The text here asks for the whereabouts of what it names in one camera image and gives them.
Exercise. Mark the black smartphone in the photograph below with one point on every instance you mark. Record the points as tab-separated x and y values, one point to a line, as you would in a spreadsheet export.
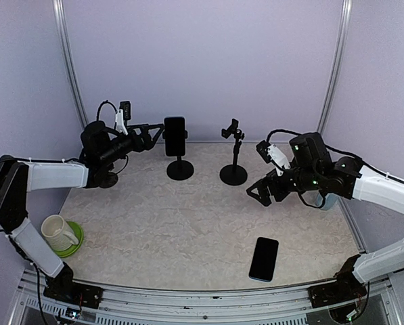
264	259
174	136

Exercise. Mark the light blue mug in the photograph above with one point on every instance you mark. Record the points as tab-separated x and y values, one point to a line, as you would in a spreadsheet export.
326	202

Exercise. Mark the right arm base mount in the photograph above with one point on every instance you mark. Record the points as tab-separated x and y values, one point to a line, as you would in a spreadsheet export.
345	287

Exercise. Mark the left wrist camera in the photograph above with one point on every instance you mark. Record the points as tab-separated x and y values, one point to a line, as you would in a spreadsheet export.
122	117

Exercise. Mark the black pole phone stand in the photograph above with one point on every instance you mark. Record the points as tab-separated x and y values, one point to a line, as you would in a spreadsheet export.
179	169
233	174

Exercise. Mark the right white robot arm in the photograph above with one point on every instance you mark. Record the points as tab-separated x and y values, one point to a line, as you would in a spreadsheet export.
350	177

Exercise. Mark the green saucer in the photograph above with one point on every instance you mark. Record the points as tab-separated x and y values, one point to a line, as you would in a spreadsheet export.
68	241

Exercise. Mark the left aluminium frame post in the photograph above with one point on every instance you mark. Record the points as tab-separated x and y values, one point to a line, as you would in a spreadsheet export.
60	20

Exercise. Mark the front aluminium rail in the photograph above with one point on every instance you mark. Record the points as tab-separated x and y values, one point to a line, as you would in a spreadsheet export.
129	305

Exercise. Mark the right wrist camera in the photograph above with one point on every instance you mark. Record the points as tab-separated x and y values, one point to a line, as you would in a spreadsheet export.
270	153

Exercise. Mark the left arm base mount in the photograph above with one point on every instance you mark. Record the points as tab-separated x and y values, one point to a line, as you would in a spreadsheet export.
63	288

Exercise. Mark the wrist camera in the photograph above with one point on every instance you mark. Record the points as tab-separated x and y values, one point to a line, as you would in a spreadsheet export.
270	153
122	117

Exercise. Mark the cream ribbed mug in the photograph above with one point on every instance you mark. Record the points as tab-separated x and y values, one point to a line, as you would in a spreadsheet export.
57	232

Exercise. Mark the right aluminium frame post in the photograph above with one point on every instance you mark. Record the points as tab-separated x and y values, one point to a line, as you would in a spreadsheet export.
343	29

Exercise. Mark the aluminium frame post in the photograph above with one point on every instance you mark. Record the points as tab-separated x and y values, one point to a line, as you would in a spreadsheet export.
343	29
60	20

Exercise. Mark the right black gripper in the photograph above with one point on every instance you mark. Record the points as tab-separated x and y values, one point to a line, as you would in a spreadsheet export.
271	179

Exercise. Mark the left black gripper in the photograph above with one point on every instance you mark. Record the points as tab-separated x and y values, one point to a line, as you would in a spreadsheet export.
147	143

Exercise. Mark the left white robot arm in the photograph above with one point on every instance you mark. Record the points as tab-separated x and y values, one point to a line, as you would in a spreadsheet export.
102	146

